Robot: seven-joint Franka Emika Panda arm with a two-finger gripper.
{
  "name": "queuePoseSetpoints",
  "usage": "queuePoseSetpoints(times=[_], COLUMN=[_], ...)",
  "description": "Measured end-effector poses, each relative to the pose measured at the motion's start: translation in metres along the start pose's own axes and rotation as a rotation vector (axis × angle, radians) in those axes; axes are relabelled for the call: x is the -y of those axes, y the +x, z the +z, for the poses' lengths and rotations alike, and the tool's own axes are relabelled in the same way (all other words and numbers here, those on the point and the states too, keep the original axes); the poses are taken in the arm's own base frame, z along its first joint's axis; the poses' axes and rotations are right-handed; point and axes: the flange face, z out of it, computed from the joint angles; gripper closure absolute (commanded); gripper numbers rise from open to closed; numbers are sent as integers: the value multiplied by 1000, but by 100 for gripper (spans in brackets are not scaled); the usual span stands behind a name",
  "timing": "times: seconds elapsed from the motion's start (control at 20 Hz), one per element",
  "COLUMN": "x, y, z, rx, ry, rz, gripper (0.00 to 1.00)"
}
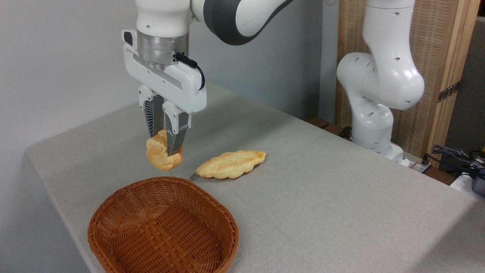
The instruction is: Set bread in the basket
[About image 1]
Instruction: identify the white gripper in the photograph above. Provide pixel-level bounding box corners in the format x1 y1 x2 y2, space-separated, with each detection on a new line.
122 30 208 156

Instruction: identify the small round bread roll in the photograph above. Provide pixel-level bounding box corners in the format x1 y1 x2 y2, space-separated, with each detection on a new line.
146 129 185 172

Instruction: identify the long braided bread loaf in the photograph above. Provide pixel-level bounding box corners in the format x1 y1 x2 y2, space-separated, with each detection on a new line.
196 150 267 180

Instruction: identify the brown woven wicker basket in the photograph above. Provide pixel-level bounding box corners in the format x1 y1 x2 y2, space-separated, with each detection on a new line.
88 176 239 273

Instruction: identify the black metal hinge strip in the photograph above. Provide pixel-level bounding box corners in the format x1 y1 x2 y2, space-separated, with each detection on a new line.
437 81 461 103

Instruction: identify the dark grey partition panel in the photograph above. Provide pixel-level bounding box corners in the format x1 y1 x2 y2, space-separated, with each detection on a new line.
443 16 485 153

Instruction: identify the grey device housing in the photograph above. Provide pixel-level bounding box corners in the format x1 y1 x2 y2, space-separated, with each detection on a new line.
471 170 485 197

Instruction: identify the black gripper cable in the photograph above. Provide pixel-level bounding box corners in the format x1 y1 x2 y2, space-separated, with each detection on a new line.
175 53 206 91

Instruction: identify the rattan screen with wooden frame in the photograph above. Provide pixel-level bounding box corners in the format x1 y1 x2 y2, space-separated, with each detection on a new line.
335 0 481 168

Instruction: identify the blue-grey cable bundle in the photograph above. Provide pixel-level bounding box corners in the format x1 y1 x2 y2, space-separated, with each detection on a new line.
431 144 485 169

